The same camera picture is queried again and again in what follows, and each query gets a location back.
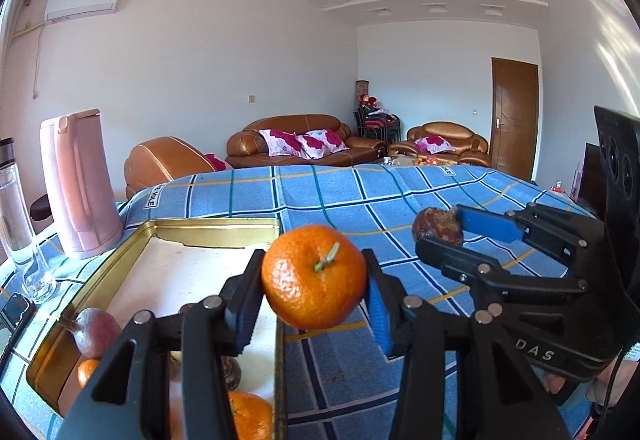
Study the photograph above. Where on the stacked dark chairs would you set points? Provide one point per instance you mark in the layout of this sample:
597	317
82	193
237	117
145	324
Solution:
374	124

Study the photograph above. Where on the clear glass water bottle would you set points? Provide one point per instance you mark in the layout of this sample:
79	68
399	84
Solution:
18	237

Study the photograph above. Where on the small mandarin front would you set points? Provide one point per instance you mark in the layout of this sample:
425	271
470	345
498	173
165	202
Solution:
85	370

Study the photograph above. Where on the tall decorated vase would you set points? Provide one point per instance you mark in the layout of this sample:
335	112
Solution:
362	92

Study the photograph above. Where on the large orange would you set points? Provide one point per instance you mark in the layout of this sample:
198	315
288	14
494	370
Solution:
252	416

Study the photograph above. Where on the brown leather long sofa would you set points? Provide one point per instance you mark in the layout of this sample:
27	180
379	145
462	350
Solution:
247	148

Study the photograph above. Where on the pink floral armchair pillow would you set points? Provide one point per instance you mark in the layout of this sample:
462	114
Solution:
434	144

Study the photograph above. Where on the pink floral pillow left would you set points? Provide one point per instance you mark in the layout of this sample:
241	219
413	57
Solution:
283	143

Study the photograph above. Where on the brown wooden door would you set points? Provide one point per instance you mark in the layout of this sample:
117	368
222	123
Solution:
515	95

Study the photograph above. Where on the black smartphone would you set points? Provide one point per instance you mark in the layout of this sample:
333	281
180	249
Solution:
16	312

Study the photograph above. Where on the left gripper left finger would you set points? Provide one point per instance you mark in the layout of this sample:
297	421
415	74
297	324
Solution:
127	396

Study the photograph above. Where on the brown leather armchair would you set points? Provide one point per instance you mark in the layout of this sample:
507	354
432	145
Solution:
471	148
164	159

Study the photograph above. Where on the dark mangosteen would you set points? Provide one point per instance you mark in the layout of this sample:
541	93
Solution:
433	222
232	372

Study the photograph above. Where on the black television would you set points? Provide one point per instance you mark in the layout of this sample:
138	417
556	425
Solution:
592	186

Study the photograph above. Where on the purple red radish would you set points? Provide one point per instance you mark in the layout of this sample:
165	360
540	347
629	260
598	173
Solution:
94	332

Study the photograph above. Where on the pink electric kettle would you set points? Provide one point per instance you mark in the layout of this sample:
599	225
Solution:
78	185

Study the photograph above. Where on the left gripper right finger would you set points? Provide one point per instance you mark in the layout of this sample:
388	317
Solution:
498	395

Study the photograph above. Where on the brown leather armchair near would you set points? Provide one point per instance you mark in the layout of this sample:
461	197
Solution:
164	159

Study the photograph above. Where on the brown leather armchair right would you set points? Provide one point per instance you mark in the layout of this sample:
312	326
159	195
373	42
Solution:
471	148

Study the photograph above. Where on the gold metal tin tray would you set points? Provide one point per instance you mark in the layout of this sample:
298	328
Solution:
167	263

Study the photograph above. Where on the white wall air conditioner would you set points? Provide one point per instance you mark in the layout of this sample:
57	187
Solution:
66	10

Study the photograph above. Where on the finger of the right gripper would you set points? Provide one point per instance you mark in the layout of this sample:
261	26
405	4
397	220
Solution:
490	283
561	235

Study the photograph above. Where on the pink floral pillow right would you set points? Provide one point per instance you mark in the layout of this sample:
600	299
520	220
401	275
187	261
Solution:
320	143

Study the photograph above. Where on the small mandarin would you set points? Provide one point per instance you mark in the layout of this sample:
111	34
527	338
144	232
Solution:
314	277
85	370

